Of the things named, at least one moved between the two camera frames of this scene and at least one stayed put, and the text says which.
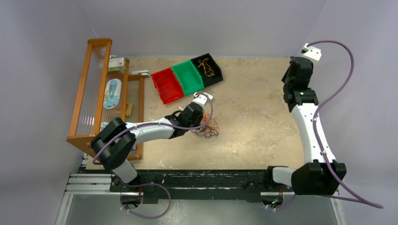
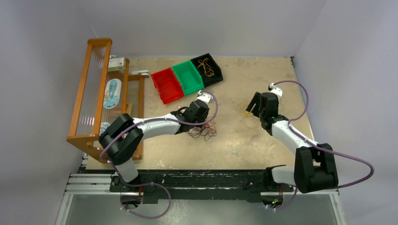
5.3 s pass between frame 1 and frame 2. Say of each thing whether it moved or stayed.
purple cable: stayed
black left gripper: stayed
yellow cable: stayed
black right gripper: moved
